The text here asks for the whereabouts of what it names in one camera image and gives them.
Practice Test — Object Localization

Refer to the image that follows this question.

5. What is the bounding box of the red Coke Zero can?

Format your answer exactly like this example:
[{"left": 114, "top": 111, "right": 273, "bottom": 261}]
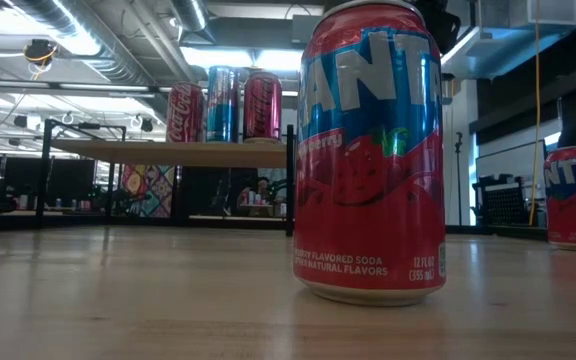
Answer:
[{"left": 242, "top": 70, "right": 284, "bottom": 145}]

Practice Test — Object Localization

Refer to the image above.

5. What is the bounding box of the red strawberry Fanta can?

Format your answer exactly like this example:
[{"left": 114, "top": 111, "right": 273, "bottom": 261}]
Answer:
[
  {"left": 291, "top": 0, "right": 448, "bottom": 307},
  {"left": 542, "top": 144, "right": 576, "bottom": 253}
]

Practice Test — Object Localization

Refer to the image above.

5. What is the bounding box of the slim blue silver can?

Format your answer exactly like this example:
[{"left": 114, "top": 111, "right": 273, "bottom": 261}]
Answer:
[{"left": 205, "top": 65, "right": 242, "bottom": 144}]

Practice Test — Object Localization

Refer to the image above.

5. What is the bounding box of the red Coca-Cola can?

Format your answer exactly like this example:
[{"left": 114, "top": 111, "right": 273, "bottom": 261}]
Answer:
[{"left": 165, "top": 81, "right": 206, "bottom": 144}]

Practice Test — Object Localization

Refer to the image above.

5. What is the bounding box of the gray ceiling box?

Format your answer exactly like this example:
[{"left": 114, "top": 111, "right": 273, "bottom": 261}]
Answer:
[{"left": 291, "top": 13, "right": 322, "bottom": 45}]

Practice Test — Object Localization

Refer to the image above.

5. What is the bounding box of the black tripod stand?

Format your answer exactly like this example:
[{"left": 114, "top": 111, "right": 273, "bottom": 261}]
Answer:
[{"left": 453, "top": 131, "right": 465, "bottom": 227}]

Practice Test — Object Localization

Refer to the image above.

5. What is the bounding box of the black perforated cart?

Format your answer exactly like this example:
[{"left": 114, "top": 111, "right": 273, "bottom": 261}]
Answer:
[{"left": 471, "top": 173, "right": 532, "bottom": 227}]

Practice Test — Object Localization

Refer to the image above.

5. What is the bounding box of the black table edge bar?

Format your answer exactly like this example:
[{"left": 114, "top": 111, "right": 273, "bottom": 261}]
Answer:
[{"left": 445, "top": 223, "right": 549, "bottom": 242}]

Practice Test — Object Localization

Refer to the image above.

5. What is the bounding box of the colourful patterned poster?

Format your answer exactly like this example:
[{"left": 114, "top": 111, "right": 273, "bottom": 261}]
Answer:
[{"left": 120, "top": 164, "right": 175, "bottom": 219}]

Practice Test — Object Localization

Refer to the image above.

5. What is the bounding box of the black computer monitor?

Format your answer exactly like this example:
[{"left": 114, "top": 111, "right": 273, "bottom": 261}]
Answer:
[{"left": 50, "top": 157, "right": 97, "bottom": 209}]

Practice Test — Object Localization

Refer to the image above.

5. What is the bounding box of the small silver ventilation duct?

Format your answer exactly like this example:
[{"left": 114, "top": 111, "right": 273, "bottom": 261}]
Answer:
[{"left": 170, "top": 0, "right": 218, "bottom": 45}]

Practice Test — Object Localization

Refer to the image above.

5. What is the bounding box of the wooden shelf with black frame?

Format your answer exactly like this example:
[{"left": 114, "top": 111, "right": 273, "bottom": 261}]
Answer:
[{"left": 36, "top": 117, "right": 297, "bottom": 238}]

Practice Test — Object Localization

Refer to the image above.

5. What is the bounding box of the large silver ventilation duct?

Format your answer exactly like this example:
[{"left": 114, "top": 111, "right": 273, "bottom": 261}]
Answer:
[{"left": 10, "top": 0, "right": 199, "bottom": 139}]

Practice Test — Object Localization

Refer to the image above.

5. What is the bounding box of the black yellow cable reel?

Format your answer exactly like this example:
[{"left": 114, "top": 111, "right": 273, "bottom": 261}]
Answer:
[{"left": 22, "top": 38, "right": 59, "bottom": 67}]

